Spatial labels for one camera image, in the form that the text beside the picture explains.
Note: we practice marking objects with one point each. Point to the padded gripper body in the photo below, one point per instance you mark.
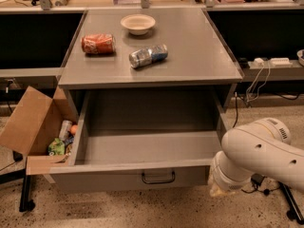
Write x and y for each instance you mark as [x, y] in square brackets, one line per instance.
[225, 181]

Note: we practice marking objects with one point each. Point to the grey top drawer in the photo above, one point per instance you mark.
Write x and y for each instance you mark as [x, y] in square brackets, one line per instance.
[113, 148]

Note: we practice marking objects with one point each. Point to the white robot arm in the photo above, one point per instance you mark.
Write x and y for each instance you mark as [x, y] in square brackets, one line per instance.
[262, 147]

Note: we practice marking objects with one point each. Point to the grey drawer cabinet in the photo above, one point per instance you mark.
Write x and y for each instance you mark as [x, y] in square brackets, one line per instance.
[198, 62]

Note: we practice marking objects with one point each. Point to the black power adapter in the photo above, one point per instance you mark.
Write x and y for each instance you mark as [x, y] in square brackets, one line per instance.
[257, 179]

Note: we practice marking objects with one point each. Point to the black floor stand bar right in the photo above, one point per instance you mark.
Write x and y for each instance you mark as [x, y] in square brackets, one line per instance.
[294, 212]

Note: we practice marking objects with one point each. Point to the white power strip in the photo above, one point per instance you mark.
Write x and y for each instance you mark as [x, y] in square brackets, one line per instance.
[273, 62]

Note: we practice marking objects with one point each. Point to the silver blue soda can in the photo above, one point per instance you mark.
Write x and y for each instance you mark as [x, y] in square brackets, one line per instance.
[148, 55]

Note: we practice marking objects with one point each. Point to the orange fruit in box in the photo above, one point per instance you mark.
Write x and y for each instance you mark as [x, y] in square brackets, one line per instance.
[73, 129]

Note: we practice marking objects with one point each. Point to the silver can in box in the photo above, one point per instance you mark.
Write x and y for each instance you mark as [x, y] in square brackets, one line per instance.
[65, 129]

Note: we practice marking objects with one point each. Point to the green snack bag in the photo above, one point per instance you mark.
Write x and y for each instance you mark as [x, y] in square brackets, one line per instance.
[56, 147]

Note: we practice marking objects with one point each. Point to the white paper bowl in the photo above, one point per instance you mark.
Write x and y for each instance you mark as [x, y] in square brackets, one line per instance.
[138, 24]

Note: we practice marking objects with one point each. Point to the crushed orange soda can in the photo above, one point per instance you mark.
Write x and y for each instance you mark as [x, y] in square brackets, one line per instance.
[102, 43]

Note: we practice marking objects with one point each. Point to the black floor stand leg left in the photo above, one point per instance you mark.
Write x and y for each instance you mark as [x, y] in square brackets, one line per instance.
[26, 202]

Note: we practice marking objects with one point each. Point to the brown cardboard box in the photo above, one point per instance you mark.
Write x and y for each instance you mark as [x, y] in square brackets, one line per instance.
[34, 124]

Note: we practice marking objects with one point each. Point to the black top drawer handle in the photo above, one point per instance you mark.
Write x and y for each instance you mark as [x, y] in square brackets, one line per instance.
[158, 178]

